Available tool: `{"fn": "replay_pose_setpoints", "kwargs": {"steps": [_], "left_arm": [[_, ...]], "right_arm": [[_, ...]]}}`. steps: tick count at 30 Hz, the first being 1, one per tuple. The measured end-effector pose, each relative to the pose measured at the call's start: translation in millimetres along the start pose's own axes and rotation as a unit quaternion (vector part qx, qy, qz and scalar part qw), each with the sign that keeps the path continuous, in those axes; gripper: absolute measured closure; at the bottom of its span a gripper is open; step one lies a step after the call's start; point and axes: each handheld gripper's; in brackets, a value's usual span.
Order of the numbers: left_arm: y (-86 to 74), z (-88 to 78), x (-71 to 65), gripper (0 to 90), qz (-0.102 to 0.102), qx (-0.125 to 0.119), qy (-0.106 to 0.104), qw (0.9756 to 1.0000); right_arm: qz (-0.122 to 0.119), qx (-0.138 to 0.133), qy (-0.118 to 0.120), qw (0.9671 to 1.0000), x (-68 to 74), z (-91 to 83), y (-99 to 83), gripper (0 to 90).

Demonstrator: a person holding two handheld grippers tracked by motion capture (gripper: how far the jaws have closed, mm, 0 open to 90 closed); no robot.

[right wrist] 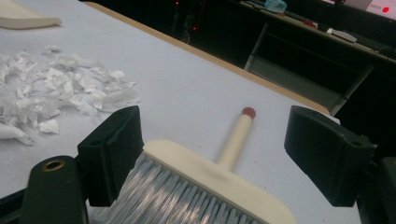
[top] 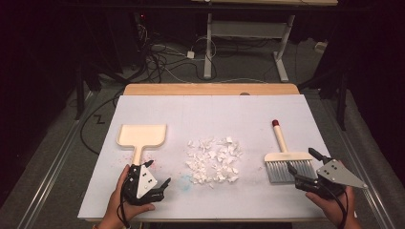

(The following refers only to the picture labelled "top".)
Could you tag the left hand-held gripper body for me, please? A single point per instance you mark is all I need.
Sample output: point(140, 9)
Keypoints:
point(141, 181)

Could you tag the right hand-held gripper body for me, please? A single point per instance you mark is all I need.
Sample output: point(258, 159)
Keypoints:
point(334, 178)

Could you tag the cream hand brush grey bristles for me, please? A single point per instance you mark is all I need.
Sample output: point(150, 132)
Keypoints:
point(288, 160)

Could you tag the cream plastic dustpan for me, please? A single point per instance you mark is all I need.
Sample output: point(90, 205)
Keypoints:
point(142, 136)

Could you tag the person's right hand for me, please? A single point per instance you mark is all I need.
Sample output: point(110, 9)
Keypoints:
point(331, 206)

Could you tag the person's left hand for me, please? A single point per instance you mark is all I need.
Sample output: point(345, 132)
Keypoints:
point(115, 203)

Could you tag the pile of white paper scraps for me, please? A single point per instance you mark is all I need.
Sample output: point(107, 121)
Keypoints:
point(213, 162)

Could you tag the black metal stand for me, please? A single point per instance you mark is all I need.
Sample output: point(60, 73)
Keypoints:
point(80, 95)
point(342, 101)

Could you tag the white table mat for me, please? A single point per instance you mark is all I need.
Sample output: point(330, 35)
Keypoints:
point(210, 117)

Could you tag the wooden table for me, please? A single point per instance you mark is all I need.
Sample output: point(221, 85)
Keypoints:
point(191, 89)

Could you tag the small white box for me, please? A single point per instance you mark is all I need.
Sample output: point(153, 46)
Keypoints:
point(321, 47)

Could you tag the white power adapter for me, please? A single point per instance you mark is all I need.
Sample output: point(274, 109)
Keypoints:
point(190, 54)

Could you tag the metal floor rail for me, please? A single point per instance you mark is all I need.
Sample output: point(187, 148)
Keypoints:
point(366, 191)
point(51, 171)

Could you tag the white metal desk frame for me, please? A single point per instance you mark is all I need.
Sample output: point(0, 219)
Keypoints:
point(248, 29)

